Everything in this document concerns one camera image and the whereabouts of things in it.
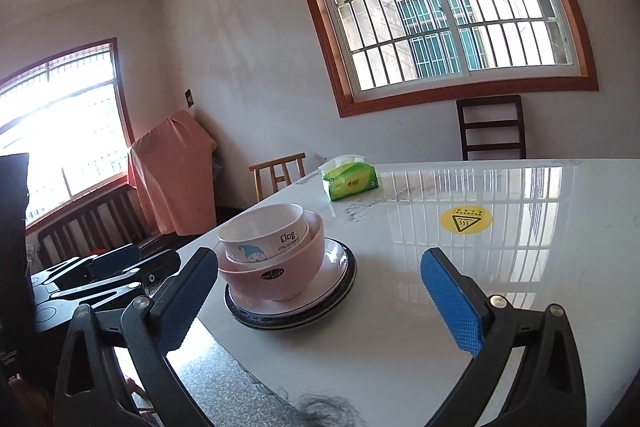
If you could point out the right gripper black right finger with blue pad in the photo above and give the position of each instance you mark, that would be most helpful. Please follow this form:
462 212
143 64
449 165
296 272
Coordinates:
548 388

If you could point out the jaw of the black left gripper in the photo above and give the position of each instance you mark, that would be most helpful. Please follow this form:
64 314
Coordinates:
81 277

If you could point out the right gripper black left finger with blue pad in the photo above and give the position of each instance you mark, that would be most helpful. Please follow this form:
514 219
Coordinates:
91 391

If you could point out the white bowl cartoon print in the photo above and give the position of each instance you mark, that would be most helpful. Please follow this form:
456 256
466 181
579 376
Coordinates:
264 232

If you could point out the large blue floral plate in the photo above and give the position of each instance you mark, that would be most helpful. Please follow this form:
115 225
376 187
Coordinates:
299 320

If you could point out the large pink bowl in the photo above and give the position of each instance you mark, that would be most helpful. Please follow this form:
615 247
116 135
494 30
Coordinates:
287 275

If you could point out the white plate pink flowers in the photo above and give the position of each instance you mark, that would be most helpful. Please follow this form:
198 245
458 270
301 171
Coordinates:
338 268

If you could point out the white bowl pink stripe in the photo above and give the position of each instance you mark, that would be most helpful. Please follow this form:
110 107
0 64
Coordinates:
236 265

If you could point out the orange cloth covered furniture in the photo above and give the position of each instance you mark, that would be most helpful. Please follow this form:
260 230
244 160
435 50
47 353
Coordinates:
171 168

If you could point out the side window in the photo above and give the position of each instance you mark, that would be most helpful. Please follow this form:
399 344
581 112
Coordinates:
68 113

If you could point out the yellow hot warning sticker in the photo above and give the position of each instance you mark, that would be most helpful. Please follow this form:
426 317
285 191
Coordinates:
465 220

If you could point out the light wooden chair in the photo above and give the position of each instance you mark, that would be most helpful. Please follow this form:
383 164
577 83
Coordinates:
278 170

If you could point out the green tissue pack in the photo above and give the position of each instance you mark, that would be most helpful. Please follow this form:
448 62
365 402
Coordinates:
347 175

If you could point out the dark wooden chair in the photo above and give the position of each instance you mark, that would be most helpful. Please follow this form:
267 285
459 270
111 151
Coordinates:
517 123

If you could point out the large barred window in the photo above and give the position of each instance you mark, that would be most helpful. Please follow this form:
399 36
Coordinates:
383 54

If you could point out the black wall switch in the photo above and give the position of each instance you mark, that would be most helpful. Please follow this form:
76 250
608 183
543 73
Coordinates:
189 98

